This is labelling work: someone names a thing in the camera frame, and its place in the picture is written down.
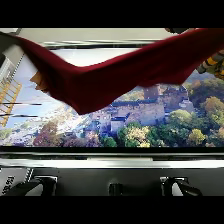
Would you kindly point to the red garment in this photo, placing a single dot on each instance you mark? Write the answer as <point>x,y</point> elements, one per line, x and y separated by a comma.
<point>100,83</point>

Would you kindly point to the yellow black striped garment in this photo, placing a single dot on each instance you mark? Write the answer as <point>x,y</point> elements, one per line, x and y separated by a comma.
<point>214,65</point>

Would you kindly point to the silver frame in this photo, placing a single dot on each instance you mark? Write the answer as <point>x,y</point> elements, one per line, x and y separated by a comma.
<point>110,163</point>

